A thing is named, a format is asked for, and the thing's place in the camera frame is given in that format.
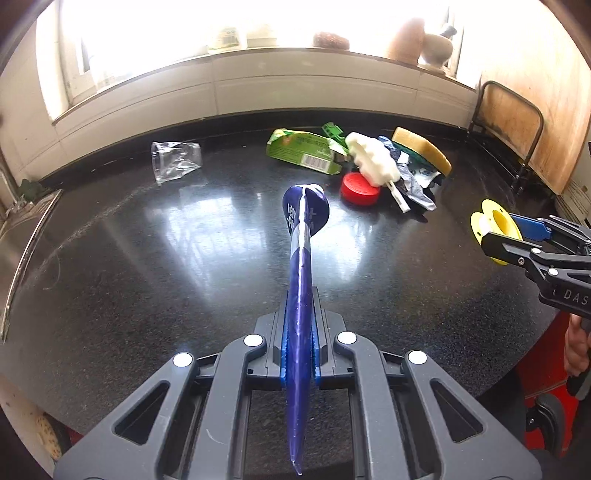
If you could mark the stone mortar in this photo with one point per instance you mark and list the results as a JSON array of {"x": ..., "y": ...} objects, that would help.
[{"x": 434, "y": 50}]

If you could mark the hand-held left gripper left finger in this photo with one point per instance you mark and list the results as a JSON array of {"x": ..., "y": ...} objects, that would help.
[{"x": 282, "y": 350}]

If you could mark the black caster wheel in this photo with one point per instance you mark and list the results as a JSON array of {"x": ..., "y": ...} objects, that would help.
[{"x": 551, "y": 424}]

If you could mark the pink salt rock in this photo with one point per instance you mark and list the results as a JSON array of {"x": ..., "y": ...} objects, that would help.
[{"x": 406, "y": 41}]

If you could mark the person's right hand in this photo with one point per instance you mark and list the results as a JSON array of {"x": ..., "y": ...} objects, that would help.
[{"x": 575, "y": 350}]

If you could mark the small printed box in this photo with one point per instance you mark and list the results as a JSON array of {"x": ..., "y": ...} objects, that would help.
[{"x": 226, "y": 39}]

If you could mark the crushed clear plastic cup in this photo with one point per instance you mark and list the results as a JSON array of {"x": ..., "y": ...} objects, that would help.
[{"x": 175, "y": 161}]

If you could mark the blue foil wrapper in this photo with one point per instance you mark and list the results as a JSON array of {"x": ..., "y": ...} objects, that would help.
[{"x": 300, "y": 277}]

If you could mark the dark blue wrapper scrap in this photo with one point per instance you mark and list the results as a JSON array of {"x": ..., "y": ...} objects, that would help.
[{"x": 387, "y": 144}]

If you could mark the wooden board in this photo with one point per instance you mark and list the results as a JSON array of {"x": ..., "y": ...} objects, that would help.
[{"x": 558, "y": 138}]

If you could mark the green carton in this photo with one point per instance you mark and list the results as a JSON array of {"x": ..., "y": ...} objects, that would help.
[{"x": 295, "y": 147}]

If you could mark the brown scrubber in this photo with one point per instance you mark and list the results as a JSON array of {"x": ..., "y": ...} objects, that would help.
[{"x": 331, "y": 39}]

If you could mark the red cabinet front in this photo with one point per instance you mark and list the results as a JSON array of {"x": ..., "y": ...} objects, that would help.
[{"x": 540, "y": 369}]

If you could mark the green scouring cloth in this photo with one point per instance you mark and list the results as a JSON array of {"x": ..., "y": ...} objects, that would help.
[{"x": 30, "y": 188}]

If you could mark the small green plastic piece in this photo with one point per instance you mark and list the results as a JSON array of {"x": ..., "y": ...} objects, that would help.
[{"x": 332, "y": 130}]

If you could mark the silver foil wrapper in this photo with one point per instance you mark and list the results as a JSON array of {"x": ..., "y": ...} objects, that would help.
[{"x": 413, "y": 184}]

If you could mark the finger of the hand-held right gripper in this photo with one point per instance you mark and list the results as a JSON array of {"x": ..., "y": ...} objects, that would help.
[
  {"x": 531, "y": 228},
  {"x": 508, "y": 247}
]

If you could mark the yellow sponge green backing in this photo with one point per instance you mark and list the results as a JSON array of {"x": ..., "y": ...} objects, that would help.
[{"x": 420, "y": 145}]

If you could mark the yellow plastic spool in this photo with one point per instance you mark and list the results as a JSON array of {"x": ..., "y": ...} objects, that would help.
[{"x": 501, "y": 219}]

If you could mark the white cardboard box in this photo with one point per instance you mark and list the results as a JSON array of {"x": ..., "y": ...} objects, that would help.
[{"x": 575, "y": 203}]

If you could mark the red round lid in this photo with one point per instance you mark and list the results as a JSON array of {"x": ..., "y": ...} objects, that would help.
[{"x": 358, "y": 187}]

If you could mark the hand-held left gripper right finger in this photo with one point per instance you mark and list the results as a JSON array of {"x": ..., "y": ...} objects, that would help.
[{"x": 315, "y": 355}]

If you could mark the stainless steel sink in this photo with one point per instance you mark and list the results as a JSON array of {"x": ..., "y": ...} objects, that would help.
[{"x": 18, "y": 258}]

